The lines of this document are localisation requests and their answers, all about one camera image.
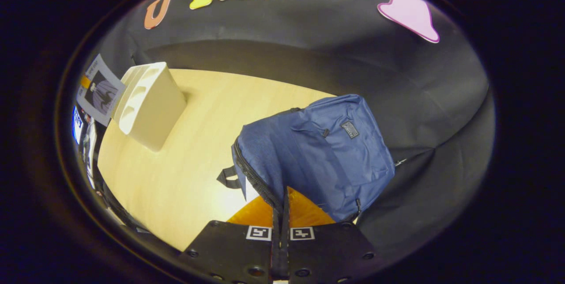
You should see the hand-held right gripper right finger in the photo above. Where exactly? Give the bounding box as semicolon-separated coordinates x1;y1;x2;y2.
282;187;380;284

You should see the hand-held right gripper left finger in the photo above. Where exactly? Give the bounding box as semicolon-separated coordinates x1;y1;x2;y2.
179;187;283;284

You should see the white plastic bookshelf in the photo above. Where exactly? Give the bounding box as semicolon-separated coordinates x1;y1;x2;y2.
110;62;187;152

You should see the blue schoolbag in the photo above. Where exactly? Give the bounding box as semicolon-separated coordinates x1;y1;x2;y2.
216;94;396;223

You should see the black backdrop cloth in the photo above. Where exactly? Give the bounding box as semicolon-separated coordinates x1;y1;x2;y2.
84;0;497;262

